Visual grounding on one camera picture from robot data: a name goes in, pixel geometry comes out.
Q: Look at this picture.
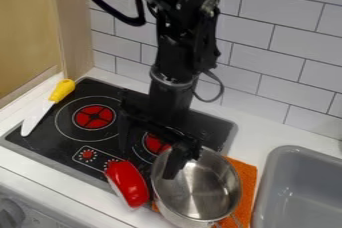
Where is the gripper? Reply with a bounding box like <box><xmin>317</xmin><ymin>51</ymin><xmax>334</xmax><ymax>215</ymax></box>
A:
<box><xmin>116</xmin><ymin>67</ymin><xmax>205</xmax><ymax>181</ymax></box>

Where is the silver pot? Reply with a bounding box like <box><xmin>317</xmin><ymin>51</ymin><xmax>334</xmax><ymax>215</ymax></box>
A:
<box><xmin>149</xmin><ymin>145</ymin><xmax>246</xmax><ymax>228</ymax></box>

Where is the red toy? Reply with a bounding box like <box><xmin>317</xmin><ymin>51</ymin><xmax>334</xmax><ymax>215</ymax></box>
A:
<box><xmin>102</xmin><ymin>159</ymin><xmax>153</xmax><ymax>210</ymax></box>

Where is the toy stove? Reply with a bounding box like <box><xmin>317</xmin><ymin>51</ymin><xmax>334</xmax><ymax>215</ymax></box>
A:
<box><xmin>1</xmin><ymin>76</ymin><xmax>241</xmax><ymax>196</ymax></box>

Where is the orange cloth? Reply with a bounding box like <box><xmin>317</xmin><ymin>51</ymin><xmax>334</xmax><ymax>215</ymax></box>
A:
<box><xmin>150</xmin><ymin>155</ymin><xmax>260</xmax><ymax>228</ymax></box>

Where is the toy sink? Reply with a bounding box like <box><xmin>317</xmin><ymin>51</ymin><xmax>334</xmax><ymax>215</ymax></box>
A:
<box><xmin>249</xmin><ymin>144</ymin><xmax>342</xmax><ymax>228</ymax></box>

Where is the yellow handled toy knife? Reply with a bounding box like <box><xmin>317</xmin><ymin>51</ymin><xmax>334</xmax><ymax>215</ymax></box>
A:
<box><xmin>18</xmin><ymin>78</ymin><xmax>78</xmax><ymax>138</ymax></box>

